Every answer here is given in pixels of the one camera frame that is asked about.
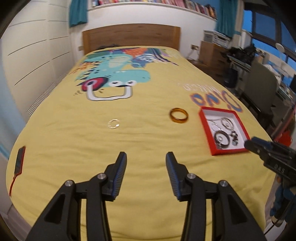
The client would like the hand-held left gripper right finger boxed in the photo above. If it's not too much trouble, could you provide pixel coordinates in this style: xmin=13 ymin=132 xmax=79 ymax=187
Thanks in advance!
xmin=166 ymin=151 xmax=266 ymax=241

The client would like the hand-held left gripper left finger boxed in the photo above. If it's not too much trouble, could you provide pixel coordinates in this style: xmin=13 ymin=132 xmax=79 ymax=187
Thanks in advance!
xmin=24 ymin=151 xmax=127 ymax=241

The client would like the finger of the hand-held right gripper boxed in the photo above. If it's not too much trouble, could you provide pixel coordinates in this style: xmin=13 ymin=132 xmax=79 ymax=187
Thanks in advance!
xmin=244 ymin=137 xmax=275 ymax=160

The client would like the brown and white bead bracelet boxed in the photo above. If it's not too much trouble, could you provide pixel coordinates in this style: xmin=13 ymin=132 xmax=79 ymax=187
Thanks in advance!
xmin=230 ymin=131 xmax=240 ymax=146

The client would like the dark wooden bangle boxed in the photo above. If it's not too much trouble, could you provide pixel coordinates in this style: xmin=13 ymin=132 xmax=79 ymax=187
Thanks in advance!
xmin=214 ymin=131 xmax=230 ymax=144

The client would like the thin gold bangle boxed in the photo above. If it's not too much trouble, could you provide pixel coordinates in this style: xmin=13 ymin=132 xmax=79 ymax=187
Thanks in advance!
xmin=210 ymin=120 xmax=223 ymax=131

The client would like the red jewelry box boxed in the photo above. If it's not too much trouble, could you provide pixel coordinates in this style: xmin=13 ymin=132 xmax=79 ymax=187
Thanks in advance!
xmin=198 ymin=107 xmax=251 ymax=156

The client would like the amber bangle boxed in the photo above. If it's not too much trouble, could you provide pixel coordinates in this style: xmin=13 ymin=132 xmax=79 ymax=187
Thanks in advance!
xmin=169 ymin=108 xmax=189 ymax=123

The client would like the blue cloth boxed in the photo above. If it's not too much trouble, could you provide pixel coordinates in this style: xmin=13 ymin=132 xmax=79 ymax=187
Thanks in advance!
xmin=269 ymin=183 xmax=293 ymax=226

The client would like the yellow printed blanket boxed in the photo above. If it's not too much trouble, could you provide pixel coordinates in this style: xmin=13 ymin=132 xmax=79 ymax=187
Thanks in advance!
xmin=6 ymin=46 xmax=279 ymax=241

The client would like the grey chair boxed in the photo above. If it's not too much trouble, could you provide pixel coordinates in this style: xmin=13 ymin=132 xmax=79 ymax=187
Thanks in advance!
xmin=244 ymin=61 xmax=281 ymax=118

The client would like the black bag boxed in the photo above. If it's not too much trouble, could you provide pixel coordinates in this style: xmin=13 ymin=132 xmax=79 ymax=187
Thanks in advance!
xmin=228 ymin=44 xmax=258 ymax=66

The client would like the wooden dresser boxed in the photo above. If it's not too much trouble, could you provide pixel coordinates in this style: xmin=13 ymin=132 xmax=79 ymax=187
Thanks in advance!
xmin=199 ymin=40 xmax=230 ymax=80

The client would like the white round lamp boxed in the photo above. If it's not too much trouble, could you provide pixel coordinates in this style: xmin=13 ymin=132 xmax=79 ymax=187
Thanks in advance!
xmin=275 ymin=43 xmax=287 ymax=56

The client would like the white printer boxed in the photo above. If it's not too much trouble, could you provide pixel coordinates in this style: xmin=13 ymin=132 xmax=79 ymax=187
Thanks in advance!
xmin=203 ymin=30 xmax=232 ymax=47

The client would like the teal curtain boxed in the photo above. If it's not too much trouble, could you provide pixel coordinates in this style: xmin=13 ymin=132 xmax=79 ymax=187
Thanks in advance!
xmin=69 ymin=0 xmax=89 ymax=28
xmin=216 ymin=0 xmax=238 ymax=38

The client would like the wooden headboard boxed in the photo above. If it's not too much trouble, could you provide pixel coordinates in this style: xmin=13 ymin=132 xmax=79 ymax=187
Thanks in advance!
xmin=82 ymin=24 xmax=181 ymax=56

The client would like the white wardrobe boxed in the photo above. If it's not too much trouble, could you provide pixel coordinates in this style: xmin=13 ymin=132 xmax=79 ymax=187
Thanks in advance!
xmin=0 ymin=0 xmax=84 ymax=117

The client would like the row of books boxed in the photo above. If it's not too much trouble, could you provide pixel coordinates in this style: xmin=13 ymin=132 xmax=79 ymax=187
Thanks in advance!
xmin=92 ymin=0 xmax=218 ymax=19

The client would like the red phone strap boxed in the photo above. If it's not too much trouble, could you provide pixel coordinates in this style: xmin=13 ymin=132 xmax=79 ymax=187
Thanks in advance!
xmin=9 ymin=173 xmax=18 ymax=198

